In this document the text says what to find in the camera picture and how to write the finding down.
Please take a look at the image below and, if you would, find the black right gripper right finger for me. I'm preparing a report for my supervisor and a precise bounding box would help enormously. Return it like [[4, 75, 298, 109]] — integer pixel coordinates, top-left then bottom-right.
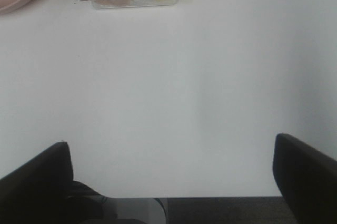
[[272, 133, 336, 223]]

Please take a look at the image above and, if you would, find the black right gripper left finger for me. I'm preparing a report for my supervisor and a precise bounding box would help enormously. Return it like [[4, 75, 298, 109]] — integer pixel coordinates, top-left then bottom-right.
[[1, 142, 104, 223]]

